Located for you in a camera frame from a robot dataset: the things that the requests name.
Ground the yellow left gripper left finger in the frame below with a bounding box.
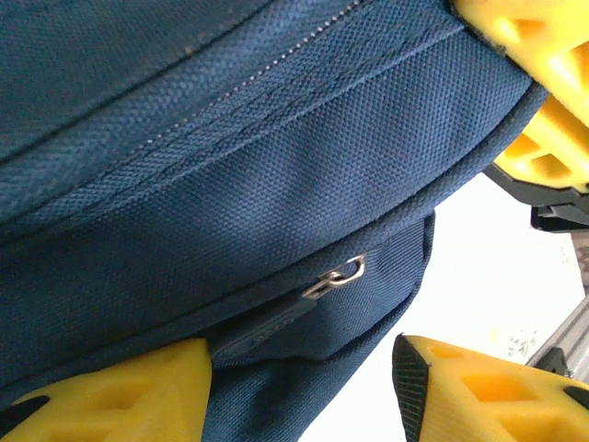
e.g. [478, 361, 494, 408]
[0, 338, 214, 442]

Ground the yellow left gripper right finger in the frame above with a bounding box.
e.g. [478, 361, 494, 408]
[393, 333, 589, 442]

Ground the navy blue backpack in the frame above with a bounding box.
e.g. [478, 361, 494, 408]
[0, 0, 551, 442]

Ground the white floral tablecloth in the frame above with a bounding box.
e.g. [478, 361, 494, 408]
[298, 172, 589, 442]

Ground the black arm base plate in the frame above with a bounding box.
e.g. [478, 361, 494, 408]
[533, 347, 574, 377]

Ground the wide aluminium base rail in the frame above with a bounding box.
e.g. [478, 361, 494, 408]
[524, 294, 589, 386]

